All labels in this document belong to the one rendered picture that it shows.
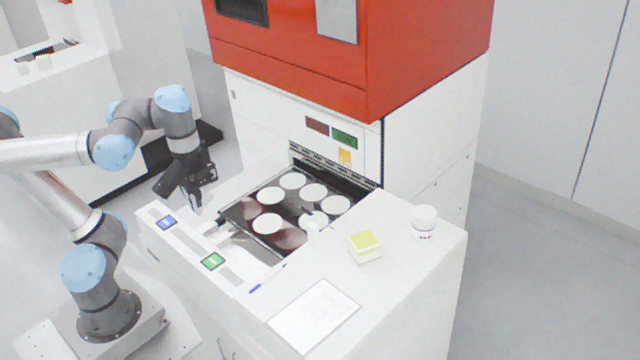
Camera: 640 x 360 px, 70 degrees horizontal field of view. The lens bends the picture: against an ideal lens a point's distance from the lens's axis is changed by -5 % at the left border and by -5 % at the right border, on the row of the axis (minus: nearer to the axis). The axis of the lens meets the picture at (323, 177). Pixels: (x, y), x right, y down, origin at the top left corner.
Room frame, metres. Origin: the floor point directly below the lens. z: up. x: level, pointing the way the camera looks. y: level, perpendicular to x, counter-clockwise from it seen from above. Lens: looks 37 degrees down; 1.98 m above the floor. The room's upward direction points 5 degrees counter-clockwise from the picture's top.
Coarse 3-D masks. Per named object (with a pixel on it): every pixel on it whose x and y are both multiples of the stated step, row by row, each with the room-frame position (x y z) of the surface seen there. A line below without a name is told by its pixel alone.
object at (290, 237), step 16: (256, 192) 1.39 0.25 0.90; (288, 192) 1.37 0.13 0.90; (336, 192) 1.35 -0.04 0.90; (240, 208) 1.30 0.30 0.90; (256, 208) 1.30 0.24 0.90; (272, 208) 1.29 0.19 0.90; (288, 208) 1.28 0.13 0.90; (320, 208) 1.27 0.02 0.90; (240, 224) 1.22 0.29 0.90; (288, 224) 1.20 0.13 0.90; (272, 240) 1.13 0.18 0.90; (288, 240) 1.12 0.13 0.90; (304, 240) 1.12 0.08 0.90
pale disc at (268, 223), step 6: (258, 216) 1.25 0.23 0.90; (264, 216) 1.25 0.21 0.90; (270, 216) 1.25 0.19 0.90; (276, 216) 1.24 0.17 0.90; (258, 222) 1.22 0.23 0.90; (264, 222) 1.22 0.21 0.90; (270, 222) 1.22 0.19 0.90; (276, 222) 1.21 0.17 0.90; (282, 222) 1.21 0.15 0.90; (258, 228) 1.19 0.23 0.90; (264, 228) 1.19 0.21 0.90; (270, 228) 1.19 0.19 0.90; (276, 228) 1.18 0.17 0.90
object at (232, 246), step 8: (216, 232) 1.21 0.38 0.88; (224, 248) 1.13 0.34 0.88; (232, 248) 1.13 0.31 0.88; (240, 248) 1.12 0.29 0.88; (232, 256) 1.09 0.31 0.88; (240, 256) 1.09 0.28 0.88; (248, 256) 1.09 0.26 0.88; (248, 264) 1.05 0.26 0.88; (256, 264) 1.05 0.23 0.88; (264, 264) 1.04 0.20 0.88; (256, 272) 1.01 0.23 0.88; (264, 272) 1.01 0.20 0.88
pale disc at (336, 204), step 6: (330, 198) 1.32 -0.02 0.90; (336, 198) 1.32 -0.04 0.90; (342, 198) 1.31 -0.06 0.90; (324, 204) 1.29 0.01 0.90; (330, 204) 1.29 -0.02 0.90; (336, 204) 1.28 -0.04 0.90; (342, 204) 1.28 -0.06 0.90; (348, 204) 1.28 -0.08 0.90; (324, 210) 1.26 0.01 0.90; (330, 210) 1.25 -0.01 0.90; (336, 210) 1.25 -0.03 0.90; (342, 210) 1.25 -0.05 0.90
